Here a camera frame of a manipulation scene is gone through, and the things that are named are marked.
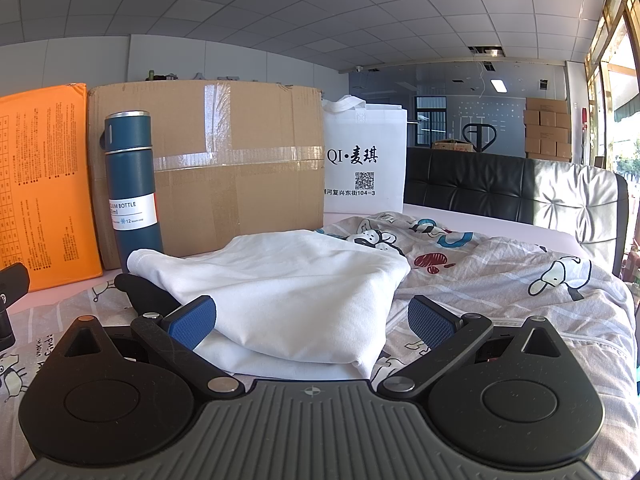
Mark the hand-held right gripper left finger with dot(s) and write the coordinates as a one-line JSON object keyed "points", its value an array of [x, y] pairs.
{"points": [[194, 324]]}

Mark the white tote bag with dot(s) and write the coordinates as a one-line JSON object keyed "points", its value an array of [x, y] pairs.
{"points": [[362, 160]]}

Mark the black garment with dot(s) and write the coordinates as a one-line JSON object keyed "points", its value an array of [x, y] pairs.
{"points": [[150, 296]]}

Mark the stack of cardboard boxes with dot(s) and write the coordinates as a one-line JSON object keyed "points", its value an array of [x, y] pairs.
{"points": [[547, 130]]}

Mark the orange printed box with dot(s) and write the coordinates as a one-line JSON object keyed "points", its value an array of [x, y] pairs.
{"points": [[45, 185]]}

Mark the black leather headboard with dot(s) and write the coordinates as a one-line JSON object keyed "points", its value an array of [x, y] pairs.
{"points": [[465, 185]]}

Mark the cartoon printed blanket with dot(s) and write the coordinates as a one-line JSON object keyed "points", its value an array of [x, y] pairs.
{"points": [[505, 280]]}

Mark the white garment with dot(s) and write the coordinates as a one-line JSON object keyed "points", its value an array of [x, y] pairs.
{"points": [[295, 290]]}

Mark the ceiling light panel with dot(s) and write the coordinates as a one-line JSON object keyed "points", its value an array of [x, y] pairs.
{"points": [[497, 85]]}

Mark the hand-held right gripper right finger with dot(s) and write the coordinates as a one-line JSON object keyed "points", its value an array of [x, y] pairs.
{"points": [[429, 321]]}

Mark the large taped cardboard box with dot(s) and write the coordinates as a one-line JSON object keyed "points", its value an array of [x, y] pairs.
{"points": [[225, 170]]}

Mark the window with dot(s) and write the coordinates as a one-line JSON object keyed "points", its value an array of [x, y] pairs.
{"points": [[620, 100]]}

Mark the small open cardboard box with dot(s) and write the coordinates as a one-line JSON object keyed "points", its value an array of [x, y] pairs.
{"points": [[450, 145]]}

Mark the blue vacuum bottle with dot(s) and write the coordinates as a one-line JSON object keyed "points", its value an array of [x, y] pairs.
{"points": [[131, 185]]}

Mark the red fire extinguisher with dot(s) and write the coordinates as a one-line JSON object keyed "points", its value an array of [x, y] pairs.
{"points": [[584, 121]]}

